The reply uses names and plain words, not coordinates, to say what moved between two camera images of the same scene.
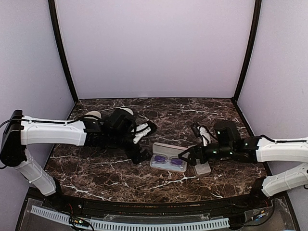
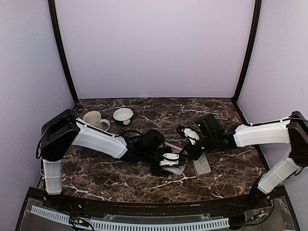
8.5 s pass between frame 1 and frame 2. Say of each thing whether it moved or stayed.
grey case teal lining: stayed
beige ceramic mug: stayed
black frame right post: stayed
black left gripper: moved
